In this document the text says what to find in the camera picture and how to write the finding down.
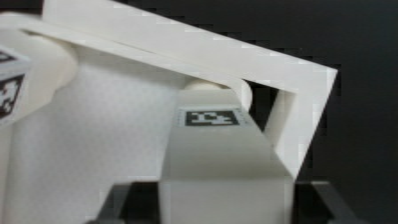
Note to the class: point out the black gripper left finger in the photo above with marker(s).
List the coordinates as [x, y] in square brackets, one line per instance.
[132, 205]

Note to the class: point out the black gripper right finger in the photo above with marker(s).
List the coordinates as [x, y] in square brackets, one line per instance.
[320, 207]

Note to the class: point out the white desk top tray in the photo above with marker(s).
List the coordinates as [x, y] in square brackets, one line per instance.
[89, 141]

